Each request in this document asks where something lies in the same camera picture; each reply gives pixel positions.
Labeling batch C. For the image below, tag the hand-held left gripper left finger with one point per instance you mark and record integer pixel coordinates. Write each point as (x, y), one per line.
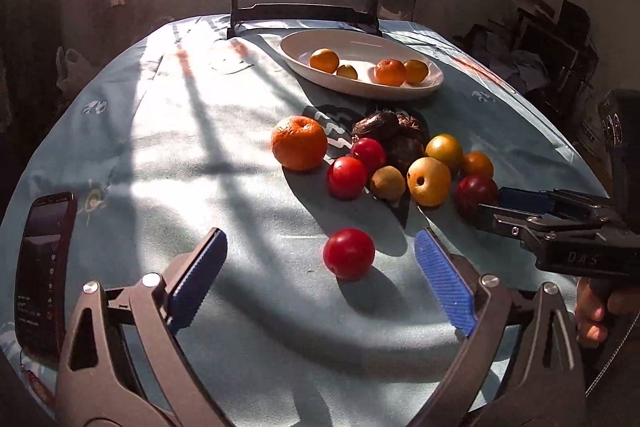
(196, 279)

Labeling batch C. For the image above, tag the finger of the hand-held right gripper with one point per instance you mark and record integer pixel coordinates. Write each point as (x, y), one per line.
(505, 221)
(522, 199)

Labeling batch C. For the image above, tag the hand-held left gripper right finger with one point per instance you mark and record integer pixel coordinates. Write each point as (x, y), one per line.
(445, 279)

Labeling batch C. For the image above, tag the dark red plum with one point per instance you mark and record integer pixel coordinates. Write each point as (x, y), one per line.
(475, 195)

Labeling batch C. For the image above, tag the white oval plate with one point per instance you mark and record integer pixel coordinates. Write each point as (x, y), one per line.
(360, 52)

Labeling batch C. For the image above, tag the person's right hand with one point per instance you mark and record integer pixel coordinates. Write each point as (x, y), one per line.
(589, 317)

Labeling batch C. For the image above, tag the small orange mandarin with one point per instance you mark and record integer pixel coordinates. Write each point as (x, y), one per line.
(390, 72)
(478, 164)
(324, 60)

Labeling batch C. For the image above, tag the cardboard box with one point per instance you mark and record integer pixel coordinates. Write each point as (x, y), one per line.
(594, 134)

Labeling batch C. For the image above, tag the yellow pear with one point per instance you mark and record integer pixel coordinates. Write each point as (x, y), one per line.
(428, 181)

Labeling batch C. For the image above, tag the yellow-green plum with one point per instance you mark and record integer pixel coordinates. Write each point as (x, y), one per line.
(444, 151)

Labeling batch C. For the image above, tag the brown kiwi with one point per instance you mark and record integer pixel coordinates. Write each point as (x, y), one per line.
(387, 183)

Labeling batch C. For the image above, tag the dark round fruit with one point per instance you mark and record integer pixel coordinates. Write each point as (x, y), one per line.
(405, 152)

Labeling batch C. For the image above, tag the wrinkled dark date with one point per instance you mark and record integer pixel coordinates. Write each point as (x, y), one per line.
(412, 125)
(372, 124)

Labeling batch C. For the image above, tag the light blue tablecloth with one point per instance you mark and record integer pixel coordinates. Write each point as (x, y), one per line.
(200, 132)

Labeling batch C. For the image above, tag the dark clutter pile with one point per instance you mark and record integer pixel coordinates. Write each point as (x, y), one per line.
(550, 52)

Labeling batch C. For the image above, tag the black smartphone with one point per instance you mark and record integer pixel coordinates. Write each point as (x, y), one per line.
(44, 272)

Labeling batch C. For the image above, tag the yellow-orange round fruit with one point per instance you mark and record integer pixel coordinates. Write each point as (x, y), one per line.
(417, 71)

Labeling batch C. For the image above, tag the large orange mandarin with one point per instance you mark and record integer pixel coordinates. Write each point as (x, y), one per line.
(299, 143)

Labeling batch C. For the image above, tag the small yellow kumquat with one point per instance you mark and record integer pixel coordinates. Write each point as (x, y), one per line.
(347, 71)

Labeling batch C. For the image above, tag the white plastic bag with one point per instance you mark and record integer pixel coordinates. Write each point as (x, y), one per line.
(74, 69)

